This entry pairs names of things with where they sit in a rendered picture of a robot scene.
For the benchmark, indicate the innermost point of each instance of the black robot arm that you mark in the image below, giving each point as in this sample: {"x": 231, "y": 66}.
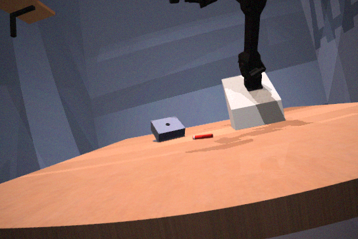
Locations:
{"x": 250, "y": 64}

